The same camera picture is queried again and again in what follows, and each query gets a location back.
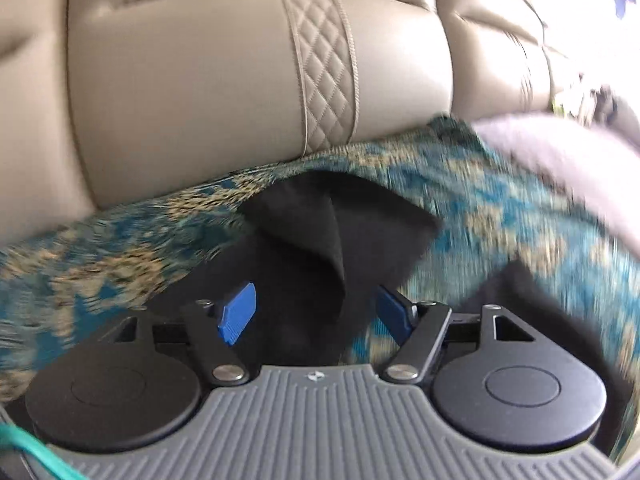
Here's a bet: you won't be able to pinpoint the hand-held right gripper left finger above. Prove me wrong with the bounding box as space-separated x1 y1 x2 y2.
101 282 258 388

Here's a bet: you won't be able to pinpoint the black pants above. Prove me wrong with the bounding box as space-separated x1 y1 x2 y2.
142 170 628 403

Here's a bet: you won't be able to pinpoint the green cable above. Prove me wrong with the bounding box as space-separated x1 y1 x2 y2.
0 422 87 480

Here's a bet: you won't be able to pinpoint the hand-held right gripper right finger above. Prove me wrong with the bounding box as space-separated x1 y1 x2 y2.
376 284 540 387

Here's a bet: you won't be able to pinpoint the beige leather sofa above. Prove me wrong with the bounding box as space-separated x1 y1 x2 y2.
0 0 640 213

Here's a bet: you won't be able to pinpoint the teal paisley blanket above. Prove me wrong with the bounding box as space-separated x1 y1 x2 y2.
0 115 640 466

